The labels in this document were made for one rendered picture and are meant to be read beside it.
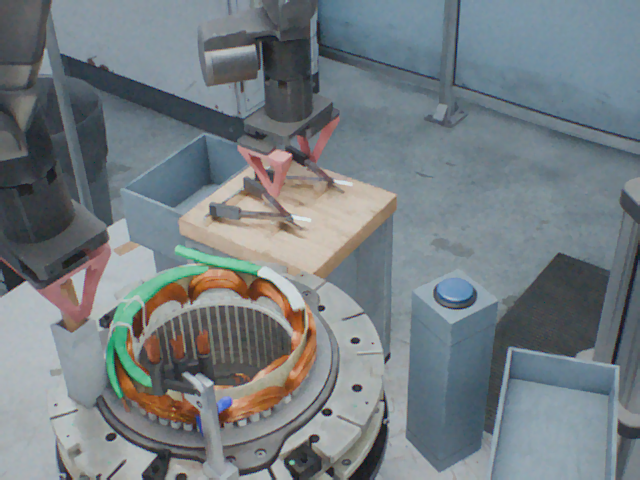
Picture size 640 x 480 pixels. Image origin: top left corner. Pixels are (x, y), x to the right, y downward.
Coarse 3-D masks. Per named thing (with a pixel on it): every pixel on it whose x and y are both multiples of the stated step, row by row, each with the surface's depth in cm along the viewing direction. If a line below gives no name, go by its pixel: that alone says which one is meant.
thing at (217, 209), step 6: (210, 204) 110; (216, 204) 110; (222, 204) 110; (210, 210) 110; (216, 210) 110; (222, 210) 109; (228, 210) 109; (234, 210) 109; (240, 210) 109; (222, 216) 110; (228, 216) 110; (234, 216) 109
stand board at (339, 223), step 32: (224, 192) 117; (288, 192) 117; (352, 192) 116; (384, 192) 116; (192, 224) 112; (224, 224) 111; (256, 224) 111; (288, 224) 111; (320, 224) 111; (352, 224) 111; (256, 256) 107; (288, 256) 106; (320, 256) 106
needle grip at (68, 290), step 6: (66, 282) 77; (72, 282) 77; (66, 288) 77; (72, 288) 78; (66, 294) 77; (72, 294) 78; (72, 300) 78; (60, 312) 79; (66, 318) 79; (66, 324) 80; (72, 324) 79; (78, 324) 80; (72, 330) 80
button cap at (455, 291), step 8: (448, 280) 105; (456, 280) 105; (464, 280) 105; (440, 288) 104; (448, 288) 104; (456, 288) 104; (464, 288) 104; (472, 288) 104; (440, 296) 104; (448, 296) 103; (456, 296) 103; (464, 296) 103; (472, 296) 104; (456, 304) 103
